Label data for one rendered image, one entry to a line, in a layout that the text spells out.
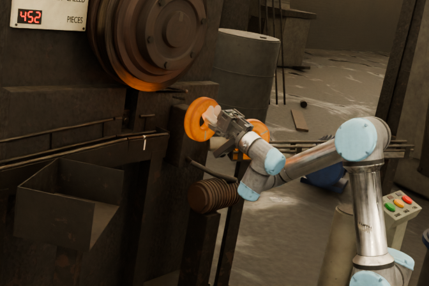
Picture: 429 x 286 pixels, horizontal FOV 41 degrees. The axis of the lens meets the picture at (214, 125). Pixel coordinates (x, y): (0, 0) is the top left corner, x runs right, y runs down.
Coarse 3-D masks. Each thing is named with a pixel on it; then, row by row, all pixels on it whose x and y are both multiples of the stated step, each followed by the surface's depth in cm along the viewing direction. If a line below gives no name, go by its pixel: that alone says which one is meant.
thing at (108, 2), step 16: (112, 0) 179; (96, 16) 184; (112, 16) 181; (96, 32) 185; (112, 32) 183; (112, 48) 185; (112, 64) 187; (192, 64) 214; (128, 80) 194; (176, 80) 210
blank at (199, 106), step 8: (192, 104) 195; (200, 104) 194; (208, 104) 197; (216, 104) 201; (192, 112) 193; (200, 112) 195; (184, 120) 195; (192, 120) 193; (184, 128) 196; (192, 128) 194; (200, 128) 198; (208, 128) 201; (192, 136) 196; (200, 136) 199; (208, 136) 202
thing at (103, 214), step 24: (48, 168) 162; (72, 168) 169; (96, 168) 168; (24, 192) 144; (48, 192) 166; (72, 192) 171; (96, 192) 170; (120, 192) 169; (24, 216) 146; (48, 216) 145; (72, 216) 144; (96, 216) 162; (48, 240) 146; (72, 240) 145; (96, 240) 151; (72, 264) 161
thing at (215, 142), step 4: (208, 140) 229; (212, 140) 226; (216, 140) 227; (220, 140) 227; (224, 140) 228; (208, 144) 229; (212, 144) 226; (216, 144) 227; (220, 144) 227; (208, 148) 229; (212, 148) 227; (216, 148) 228
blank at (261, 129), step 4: (248, 120) 229; (252, 120) 229; (256, 120) 230; (256, 124) 229; (260, 124) 230; (264, 124) 231; (256, 128) 230; (260, 128) 230; (264, 128) 231; (256, 132) 233; (260, 132) 231; (264, 132) 231; (268, 132) 232; (260, 136) 231; (264, 136) 232; (268, 136) 233; (268, 140) 233
